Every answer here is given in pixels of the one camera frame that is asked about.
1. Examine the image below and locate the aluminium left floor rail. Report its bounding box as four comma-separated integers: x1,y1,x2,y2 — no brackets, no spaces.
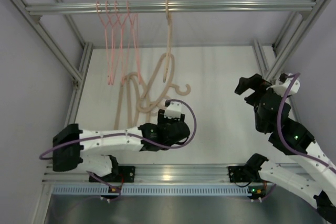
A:
57,41,95,163

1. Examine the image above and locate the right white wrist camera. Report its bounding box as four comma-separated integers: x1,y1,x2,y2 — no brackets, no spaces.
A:
269,72,300,97

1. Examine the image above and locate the aluminium right frame post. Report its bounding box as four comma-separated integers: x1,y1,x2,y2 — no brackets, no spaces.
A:
265,0,331,80

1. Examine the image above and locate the aluminium frame post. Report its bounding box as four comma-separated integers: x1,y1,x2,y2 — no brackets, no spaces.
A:
9,0,83,89
265,0,331,80

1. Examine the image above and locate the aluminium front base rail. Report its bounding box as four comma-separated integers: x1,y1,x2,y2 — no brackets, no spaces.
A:
43,163,310,185

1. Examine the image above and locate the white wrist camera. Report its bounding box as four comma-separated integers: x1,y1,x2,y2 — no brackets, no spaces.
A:
164,101,182,119
269,72,300,97

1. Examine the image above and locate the aluminium right floor rail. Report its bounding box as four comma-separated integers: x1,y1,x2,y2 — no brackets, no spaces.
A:
252,39,305,130

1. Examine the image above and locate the aluminium top hanging rail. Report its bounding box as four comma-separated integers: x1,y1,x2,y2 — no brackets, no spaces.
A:
25,0,317,15

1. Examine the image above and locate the aluminium floor rail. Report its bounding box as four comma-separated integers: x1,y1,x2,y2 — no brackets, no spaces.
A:
252,39,305,130
57,41,95,163

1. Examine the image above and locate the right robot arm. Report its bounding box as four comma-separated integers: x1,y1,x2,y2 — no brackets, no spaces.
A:
228,73,335,223

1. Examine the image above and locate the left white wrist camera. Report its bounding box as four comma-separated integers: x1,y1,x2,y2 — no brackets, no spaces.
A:
164,101,182,119

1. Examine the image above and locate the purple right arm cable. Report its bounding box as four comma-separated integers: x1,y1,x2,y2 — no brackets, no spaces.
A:
262,73,336,198

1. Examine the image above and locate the blue slotted cable duct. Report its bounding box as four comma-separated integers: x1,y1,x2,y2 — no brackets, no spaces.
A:
52,185,251,196

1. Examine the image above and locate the aluminium left frame post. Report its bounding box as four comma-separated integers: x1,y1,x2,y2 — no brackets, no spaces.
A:
9,0,83,89

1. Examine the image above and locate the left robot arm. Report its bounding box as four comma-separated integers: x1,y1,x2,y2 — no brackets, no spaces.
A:
52,114,190,182

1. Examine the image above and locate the beige hanger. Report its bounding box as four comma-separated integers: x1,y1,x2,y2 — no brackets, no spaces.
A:
113,72,139,130
125,71,169,126
163,0,173,83
136,54,191,113

